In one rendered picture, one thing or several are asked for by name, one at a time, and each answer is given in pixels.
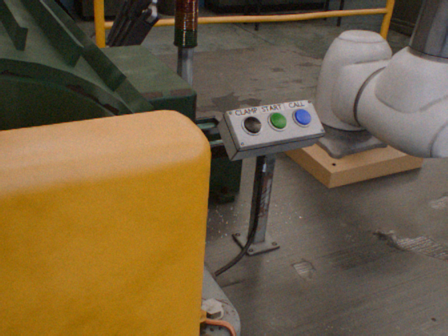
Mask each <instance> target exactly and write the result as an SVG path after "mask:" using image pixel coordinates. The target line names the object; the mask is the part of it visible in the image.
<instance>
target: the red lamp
mask: <svg viewBox="0 0 448 336"><path fill-rule="evenodd" d="M198 8H199V0H175V9H176V10H178V11H186V12H192V11H197V10H199V9H198Z"/></svg>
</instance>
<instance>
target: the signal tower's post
mask: <svg viewBox="0 0 448 336"><path fill-rule="evenodd" d="M173 44H174V42H173ZM174 46H177V47H178V58H177V74H178V75H179V76H180V77H181V78H183V79H184V80H185V81H186V82H188V84H190V85H191V86H193V56H194V47H196V46H198V43H197V44H196V45H195V46H190V47H184V46H179V45H176V44H174Z"/></svg>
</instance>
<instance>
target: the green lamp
mask: <svg viewBox="0 0 448 336"><path fill-rule="evenodd" d="M197 29H198V28H196V29H193V30H183V29H178V28H176V27H174V44H176V45H179V46H184V47H190V46H195V45H196V44H197Z"/></svg>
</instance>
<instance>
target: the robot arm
mask: <svg viewBox="0 0 448 336"><path fill-rule="evenodd" d="M160 1H161V0H121V5H120V8H119V10H118V12H117V15H116V18H115V20H114V22H113V25H112V27H111V30H110V32H109V35H108V37H107V40H106V42H105V44H106V45H108V46H107V47H122V46H132V45H141V44H142V42H143V40H144V39H145V38H146V36H147V35H148V33H149V32H150V30H151V29H152V27H153V26H154V25H155V24H156V23H157V22H158V21H159V20H160V18H161V15H160V14H158V13H157V8H158V6H159V4H160ZM391 56H392V51H391V48H390V46H389V44H388V43H387V41H386V40H385V39H384V38H382V36H380V34H378V33H375V32H371V31H362V30H351V31H345V32H343V33H342V34H340V36H338V37H337V38H335V40H334V41H333V42H332V44H331V45H330V47H329V48H328V50H327V52H326V54H325V57H324V59H323V62H322V65H321V70H320V73H319V78H318V82H317V89H316V94H315V106H313V107H314V109H315V111H316V113H317V116H318V118H319V120H320V122H321V124H322V126H323V128H324V131H325V134H324V135H323V137H321V138H320V139H319V140H318V141H317V142H316V143H315V144H316V145H318V146H319V147H320V148H322V149H323V150H324V151H326V152H327V154H328V155H329V156H330V157H331V158H334V159H341V158H342V157H344V156H346V155H351V154H354V153H359V152H362V151H367V150H370V149H376V148H386V147H387V146H388V145H389V146H390V147H392V148H394V149H396V150H398V151H400V152H402V153H405V154H408V155H411V156H414V157H419V158H444V157H448V0H423V3H422V6H421V9H420V12H419V15H418V18H417V22H416V24H415V28H414V30H413V34H412V36H411V40H410V42H409V46H408V47H405V48H404V49H402V50H400V51H399V52H397V53H396V54H394V56H392V58H391Z"/></svg>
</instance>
